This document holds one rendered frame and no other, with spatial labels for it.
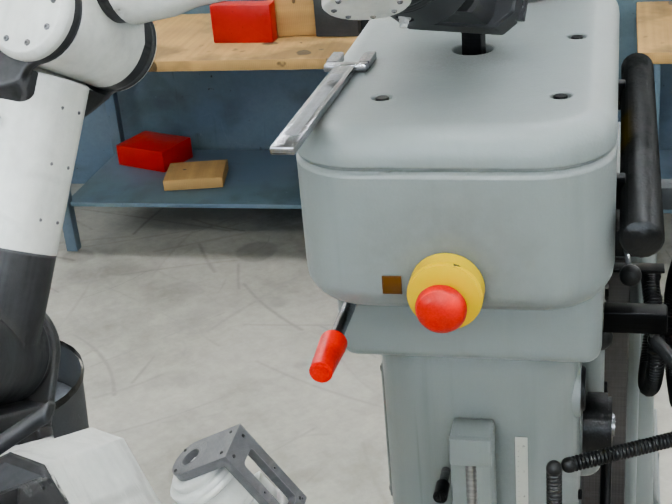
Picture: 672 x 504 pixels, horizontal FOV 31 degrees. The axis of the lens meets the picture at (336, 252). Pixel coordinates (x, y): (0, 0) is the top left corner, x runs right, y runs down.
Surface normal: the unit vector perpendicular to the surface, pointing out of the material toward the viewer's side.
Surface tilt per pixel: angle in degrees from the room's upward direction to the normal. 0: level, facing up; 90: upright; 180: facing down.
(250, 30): 90
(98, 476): 59
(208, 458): 31
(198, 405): 0
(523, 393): 90
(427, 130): 27
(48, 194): 93
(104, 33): 101
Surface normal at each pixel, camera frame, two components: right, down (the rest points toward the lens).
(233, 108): -0.21, 0.44
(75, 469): 0.81, -0.54
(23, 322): 0.76, 0.14
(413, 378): -0.48, 0.41
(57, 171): 0.89, 0.18
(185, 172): -0.08, -0.90
